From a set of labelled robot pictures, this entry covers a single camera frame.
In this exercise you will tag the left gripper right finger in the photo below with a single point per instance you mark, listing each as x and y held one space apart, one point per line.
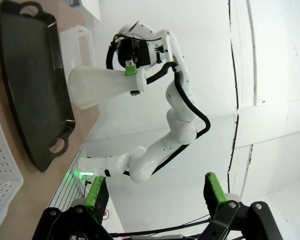
215 195

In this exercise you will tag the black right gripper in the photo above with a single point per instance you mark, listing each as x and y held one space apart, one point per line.
140 52

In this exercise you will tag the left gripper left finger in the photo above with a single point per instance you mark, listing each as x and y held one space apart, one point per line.
95 197

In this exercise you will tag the translucent white conical flask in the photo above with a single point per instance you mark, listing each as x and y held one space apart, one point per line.
95 85

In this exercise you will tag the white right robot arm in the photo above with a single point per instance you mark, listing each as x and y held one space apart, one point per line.
180 110

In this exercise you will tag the white perforated plastic basket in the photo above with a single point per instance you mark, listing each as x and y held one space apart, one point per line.
2 180
86 47

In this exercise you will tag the dark brown plastic tray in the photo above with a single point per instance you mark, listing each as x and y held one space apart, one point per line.
27 75

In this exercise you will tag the aluminium table edge rail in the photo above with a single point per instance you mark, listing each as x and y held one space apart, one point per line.
65 190

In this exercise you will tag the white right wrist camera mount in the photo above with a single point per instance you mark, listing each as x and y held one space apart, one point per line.
166 42

